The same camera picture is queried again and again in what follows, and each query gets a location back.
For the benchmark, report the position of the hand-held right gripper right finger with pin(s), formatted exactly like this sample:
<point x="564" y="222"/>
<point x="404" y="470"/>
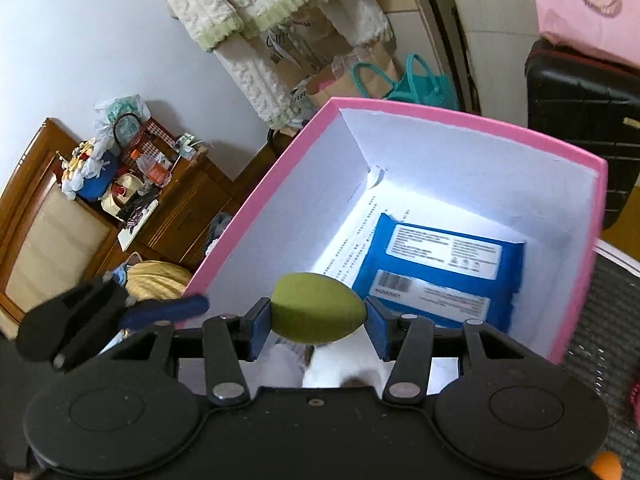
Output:
<point x="377" y="330"/>

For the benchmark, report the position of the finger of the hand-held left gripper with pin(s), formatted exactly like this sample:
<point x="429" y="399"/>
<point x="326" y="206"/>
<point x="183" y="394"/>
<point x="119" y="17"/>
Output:
<point x="165" y="309"/>

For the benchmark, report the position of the blue wipes packet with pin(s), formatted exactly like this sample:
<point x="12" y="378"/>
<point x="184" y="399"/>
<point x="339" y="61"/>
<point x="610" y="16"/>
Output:
<point x="450" y="270"/>

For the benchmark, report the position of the pink paper bag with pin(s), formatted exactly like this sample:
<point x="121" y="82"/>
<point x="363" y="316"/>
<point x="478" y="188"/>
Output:
<point x="585" y="0"/>

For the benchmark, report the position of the blue flower bouquet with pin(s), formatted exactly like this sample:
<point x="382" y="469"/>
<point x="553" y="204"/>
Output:
<point x="90" y="172"/>

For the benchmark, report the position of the green makeup sponge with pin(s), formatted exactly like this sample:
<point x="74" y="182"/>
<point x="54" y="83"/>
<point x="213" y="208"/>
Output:
<point x="317" y="310"/>

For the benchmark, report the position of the yellow pillow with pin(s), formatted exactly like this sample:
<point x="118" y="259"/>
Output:
<point x="157" y="280"/>

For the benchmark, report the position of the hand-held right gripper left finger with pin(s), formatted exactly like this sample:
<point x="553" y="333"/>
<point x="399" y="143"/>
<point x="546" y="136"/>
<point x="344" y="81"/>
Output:
<point x="257" y="330"/>

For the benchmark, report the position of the orange drink bottle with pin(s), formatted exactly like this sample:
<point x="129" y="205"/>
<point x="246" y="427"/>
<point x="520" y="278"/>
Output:
<point x="152" y="170"/>

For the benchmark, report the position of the cream fleece pajamas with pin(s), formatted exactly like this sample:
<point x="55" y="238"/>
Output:
<point x="260" y="15"/>

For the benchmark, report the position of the wooden nightstand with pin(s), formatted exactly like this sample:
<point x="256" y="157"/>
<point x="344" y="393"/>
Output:
<point x="185" y="215"/>

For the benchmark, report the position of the white plastic bag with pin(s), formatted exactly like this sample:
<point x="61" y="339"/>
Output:
<point x="120" y="110"/>

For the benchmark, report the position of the pink cardboard box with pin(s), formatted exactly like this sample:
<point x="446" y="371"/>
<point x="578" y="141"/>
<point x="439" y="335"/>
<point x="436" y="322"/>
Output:
<point x="500" y="175"/>

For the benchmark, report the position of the orange makeup sponge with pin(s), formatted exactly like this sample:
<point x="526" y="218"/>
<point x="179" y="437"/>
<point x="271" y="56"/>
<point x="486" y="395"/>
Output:
<point x="606" y="467"/>

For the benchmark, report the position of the checkered basket bag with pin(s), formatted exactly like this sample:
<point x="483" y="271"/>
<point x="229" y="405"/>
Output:
<point x="147" y="135"/>

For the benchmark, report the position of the printed paper sheet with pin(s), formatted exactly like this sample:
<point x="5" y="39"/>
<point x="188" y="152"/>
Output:
<point x="350" y="245"/>

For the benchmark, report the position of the black suitcase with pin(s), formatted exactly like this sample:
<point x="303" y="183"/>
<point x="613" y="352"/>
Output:
<point x="575" y="115"/>

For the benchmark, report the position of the beige wardrobe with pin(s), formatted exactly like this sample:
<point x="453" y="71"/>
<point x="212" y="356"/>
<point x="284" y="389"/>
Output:
<point x="425" y="20"/>

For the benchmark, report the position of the wooden headboard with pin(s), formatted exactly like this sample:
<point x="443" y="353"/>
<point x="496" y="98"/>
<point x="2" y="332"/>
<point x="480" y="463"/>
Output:
<point x="45" y="240"/>

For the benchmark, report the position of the cream hat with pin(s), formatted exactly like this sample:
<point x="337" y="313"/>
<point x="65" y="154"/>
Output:
<point x="120" y="194"/>

